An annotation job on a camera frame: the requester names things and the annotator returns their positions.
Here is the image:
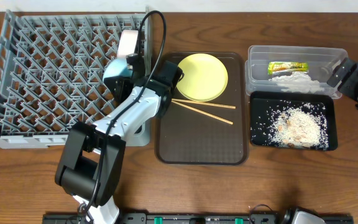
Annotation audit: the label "light blue bowl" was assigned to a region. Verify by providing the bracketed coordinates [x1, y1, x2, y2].
[103, 58, 132, 82]

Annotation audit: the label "pink white bowl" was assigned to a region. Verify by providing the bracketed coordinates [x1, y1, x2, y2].
[117, 30, 139, 58]

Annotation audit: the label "wooden chopstick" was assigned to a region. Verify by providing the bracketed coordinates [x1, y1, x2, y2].
[172, 101, 234, 125]
[172, 98, 236, 109]

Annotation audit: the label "yellow round plate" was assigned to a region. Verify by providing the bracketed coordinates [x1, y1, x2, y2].
[177, 53, 228, 101]

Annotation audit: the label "green orange snack wrapper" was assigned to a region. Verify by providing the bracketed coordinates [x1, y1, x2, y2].
[267, 62, 309, 75]

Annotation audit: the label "white tissue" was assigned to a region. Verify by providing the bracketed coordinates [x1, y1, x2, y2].
[269, 72, 324, 93]

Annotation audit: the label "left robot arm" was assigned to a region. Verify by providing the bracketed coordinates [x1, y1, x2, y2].
[55, 60, 184, 223]

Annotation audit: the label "clear plastic waste bin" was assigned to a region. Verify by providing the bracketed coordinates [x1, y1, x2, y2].
[245, 45, 347, 100]

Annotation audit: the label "black waste tray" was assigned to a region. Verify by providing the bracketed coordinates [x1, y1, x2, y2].
[250, 91, 338, 151]

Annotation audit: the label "grey plastic dish rack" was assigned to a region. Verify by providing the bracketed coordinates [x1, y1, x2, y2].
[0, 11, 152, 149]

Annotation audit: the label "dark brown serving tray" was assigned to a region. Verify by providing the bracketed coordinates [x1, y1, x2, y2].
[155, 52, 249, 166]

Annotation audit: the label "spilled rice food scraps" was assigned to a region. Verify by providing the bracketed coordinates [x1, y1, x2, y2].
[250, 100, 329, 150]

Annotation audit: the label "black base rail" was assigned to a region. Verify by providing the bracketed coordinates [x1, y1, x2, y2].
[41, 207, 354, 224]

